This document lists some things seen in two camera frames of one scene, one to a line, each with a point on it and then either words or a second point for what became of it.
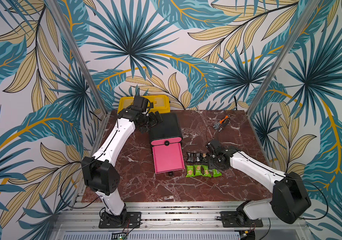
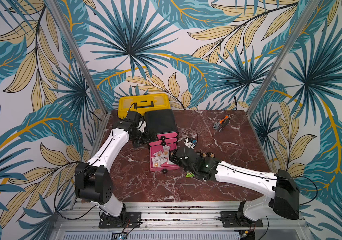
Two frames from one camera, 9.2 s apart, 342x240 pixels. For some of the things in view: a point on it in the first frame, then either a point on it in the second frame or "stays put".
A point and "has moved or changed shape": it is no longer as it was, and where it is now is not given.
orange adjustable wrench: x=216 y=126 stays put
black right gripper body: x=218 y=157 → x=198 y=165
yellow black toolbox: x=160 y=103 stays put
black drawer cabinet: x=169 y=127 has moved or changed shape
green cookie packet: x=190 y=173 stays put
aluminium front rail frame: x=171 y=221 stays put
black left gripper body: x=145 y=125 → x=142 y=138
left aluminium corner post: x=67 y=33 stays put
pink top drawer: x=165 y=141 has moved or changed shape
